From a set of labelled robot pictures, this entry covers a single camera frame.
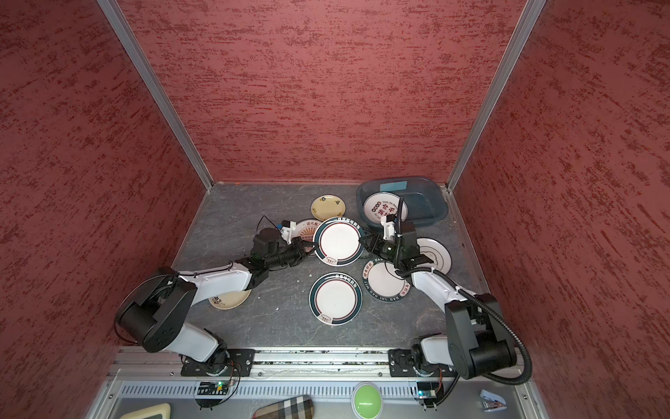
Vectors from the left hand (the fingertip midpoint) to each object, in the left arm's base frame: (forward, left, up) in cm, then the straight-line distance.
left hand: (320, 250), depth 85 cm
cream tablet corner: (-43, +40, -10) cm, 59 cm away
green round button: (-40, -15, -11) cm, 44 cm away
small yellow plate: (+29, 0, -12) cm, 32 cm away
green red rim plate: (-12, -5, -12) cm, 18 cm away
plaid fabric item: (-42, +4, -8) cm, 43 cm away
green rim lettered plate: (-7, -22, -12) cm, 26 cm away
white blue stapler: (-40, -49, -11) cm, 64 cm away
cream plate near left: (-13, +30, -12) cm, 35 cm away
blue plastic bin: (+34, -46, -12) cm, 58 cm away
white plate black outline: (+6, -44, -11) cm, 46 cm away
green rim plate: (+4, -6, 0) cm, 7 cm away
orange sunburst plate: (+16, +8, -11) cm, 21 cm away
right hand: (+2, -12, +1) cm, 13 cm away
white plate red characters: (+30, -24, -11) cm, 40 cm away
